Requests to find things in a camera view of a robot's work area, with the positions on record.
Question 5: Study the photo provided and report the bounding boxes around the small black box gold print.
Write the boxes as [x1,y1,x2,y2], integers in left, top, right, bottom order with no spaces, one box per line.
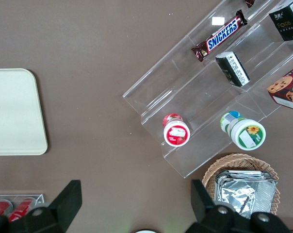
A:
[268,0,293,42]

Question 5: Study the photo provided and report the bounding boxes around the small black box white label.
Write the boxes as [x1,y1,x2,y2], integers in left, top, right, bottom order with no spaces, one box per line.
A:
[215,51,251,88]

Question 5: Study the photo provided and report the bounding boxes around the green-lidded yogurt cup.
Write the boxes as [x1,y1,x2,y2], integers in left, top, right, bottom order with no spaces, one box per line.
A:
[219,111,267,151]

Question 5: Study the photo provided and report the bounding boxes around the light wicker basket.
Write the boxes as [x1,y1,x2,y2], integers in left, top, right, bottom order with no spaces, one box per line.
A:
[201,152,281,216]

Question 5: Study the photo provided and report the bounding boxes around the clear acrylic bottle rack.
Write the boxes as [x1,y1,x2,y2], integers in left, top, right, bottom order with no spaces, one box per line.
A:
[0,193,45,219]

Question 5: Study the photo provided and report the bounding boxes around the red yogurt cup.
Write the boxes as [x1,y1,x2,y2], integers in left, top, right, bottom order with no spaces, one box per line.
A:
[163,113,192,148]

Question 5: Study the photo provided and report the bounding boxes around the clear acrylic stepped shelf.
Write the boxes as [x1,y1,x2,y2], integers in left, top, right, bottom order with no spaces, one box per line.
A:
[122,0,293,179]

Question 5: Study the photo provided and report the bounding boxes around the red cookie box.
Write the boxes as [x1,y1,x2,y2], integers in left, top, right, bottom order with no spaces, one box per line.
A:
[267,62,293,113]

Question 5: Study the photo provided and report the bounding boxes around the beige plastic tray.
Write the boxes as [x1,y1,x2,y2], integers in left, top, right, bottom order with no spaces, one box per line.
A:
[0,68,49,156]

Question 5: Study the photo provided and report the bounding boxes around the silver foil packets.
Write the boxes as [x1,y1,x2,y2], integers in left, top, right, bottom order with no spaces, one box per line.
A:
[214,169,278,219]

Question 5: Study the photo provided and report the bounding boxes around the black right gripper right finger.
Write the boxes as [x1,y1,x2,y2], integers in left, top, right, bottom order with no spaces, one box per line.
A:
[185,179,293,233]

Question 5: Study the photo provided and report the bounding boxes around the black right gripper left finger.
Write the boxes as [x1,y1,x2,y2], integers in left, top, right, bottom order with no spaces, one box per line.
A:
[0,179,83,233]

